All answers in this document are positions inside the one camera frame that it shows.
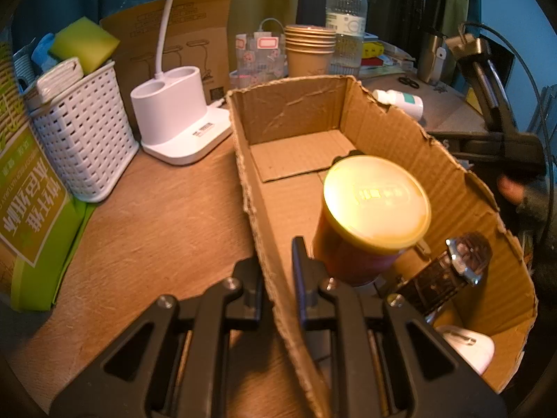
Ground stack of brown paper cups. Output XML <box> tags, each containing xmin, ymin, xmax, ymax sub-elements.
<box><xmin>284</xmin><ymin>24</ymin><xmax>337</xmax><ymax>78</ymax></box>

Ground brown printed cardboard package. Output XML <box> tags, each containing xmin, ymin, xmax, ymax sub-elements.
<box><xmin>100</xmin><ymin>0</ymin><xmax>233</xmax><ymax>133</ymax></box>

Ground hanging dark clothes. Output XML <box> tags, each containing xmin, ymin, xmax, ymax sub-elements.
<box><xmin>370</xmin><ymin>0</ymin><xmax>479</xmax><ymax>83</ymax></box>

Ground green paper towel package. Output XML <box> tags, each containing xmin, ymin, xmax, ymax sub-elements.
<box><xmin>0</xmin><ymin>41</ymin><xmax>96</xmax><ymax>312</ymax></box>

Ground wristwatch with brown strap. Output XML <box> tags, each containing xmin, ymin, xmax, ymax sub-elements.
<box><xmin>394</xmin><ymin>233</ymin><xmax>493</xmax><ymax>318</ymax></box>

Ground yellow-green sponge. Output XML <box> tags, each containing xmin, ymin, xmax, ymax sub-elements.
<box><xmin>49</xmin><ymin>16</ymin><xmax>120</xmax><ymax>75</ymax></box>

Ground black cable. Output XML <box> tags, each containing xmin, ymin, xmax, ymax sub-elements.
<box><xmin>459</xmin><ymin>22</ymin><xmax>557</xmax><ymax>170</ymax></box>

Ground dark monitor screen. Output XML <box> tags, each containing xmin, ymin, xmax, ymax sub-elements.
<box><xmin>479</xmin><ymin>37</ymin><xmax>515</xmax><ymax>79</ymax></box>

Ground stack of white ribbed cups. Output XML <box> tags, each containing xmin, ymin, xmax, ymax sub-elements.
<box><xmin>15</xmin><ymin>52</ymin><xmax>38</xmax><ymax>90</ymax></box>

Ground pile of colourful books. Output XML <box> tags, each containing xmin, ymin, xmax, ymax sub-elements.
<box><xmin>360</xmin><ymin>32</ymin><xmax>414</xmax><ymax>77</ymax></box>

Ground white computer mouse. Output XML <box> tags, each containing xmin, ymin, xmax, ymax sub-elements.
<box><xmin>435</xmin><ymin>324</ymin><xmax>495</xmax><ymax>376</ymax></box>

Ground steel tumbler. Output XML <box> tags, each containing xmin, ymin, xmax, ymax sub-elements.
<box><xmin>418</xmin><ymin>30</ymin><xmax>449</xmax><ymax>85</ymax></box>

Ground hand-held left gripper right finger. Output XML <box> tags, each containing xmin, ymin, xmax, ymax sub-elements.
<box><xmin>291</xmin><ymin>236</ymin><xmax>508</xmax><ymax>418</ymax></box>

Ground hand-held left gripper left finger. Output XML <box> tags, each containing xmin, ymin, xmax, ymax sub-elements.
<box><xmin>49</xmin><ymin>258</ymin><xmax>267</xmax><ymax>418</ymax></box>

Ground yellow box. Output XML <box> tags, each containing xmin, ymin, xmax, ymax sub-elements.
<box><xmin>465</xmin><ymin>88</ymin><xmax>484</xmax><ymax>115</ymax></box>

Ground blue plastic packet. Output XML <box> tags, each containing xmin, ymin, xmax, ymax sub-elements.
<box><xmin>30</xmin><ymin>32</ymin><xmax>57</xmax><ymax>66</ymax></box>

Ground clear plastic water bottle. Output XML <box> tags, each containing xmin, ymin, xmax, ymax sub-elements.
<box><xmin>325</xmin><ymin>0</ymin><xmax>368</xmax><ymax>77</ymax></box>

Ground person's right hand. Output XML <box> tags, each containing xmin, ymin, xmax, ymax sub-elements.
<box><xmin>497</xmin><ymin>174</ymin><xmax>557</xmax><ymax>231</ymax></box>

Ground white woven plastic basket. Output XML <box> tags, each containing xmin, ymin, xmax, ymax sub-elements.
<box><xmin>28</xmin><ymin>60</ymin><xmax>140</xmax><ymax>203</ymax></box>

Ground red jar with yellow lid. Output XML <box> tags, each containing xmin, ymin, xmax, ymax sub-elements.
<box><xmin>312</xmin><ymin>155</ymin><xmax>432</xmax><ymax>287</ymax></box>

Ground white folded tissue pack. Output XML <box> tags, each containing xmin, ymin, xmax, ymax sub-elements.
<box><xmin>37</xmin><ymin>56</ymin><xmax>84</xmax><ymax>99</ymax></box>

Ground cardboard box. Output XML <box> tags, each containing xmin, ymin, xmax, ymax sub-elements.
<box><xmin>226</xmin><ymin>75</ymin><xmax>538</xmax><ymax>418</ymax></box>

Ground white desk lamp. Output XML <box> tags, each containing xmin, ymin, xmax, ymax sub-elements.
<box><xmin>131</xmin><ymin>0</ymin><xmax>233</xmax><ymax>166</ymax></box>

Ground small white plastic bottle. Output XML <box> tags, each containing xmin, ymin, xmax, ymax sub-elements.
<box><xmin>372</xmin><ymin>89</ymin><xmax>424</xmax><ymax>120</ymax></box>

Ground clear pouch with stickers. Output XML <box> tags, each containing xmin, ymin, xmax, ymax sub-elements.
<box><xmin>235</xmin><ymin>20</ymin><xmax>288</xmax><ymax>90</ymax></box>

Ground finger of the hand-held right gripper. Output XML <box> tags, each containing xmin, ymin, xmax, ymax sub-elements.
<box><xmin>445</xmin><ymin>34</ymin><xmax>529</xmax><ymax>138</ymax></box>
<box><xmin>429</xmin><ymin>131</ymin><xmax>547</xmax><ymax>175</ymax></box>

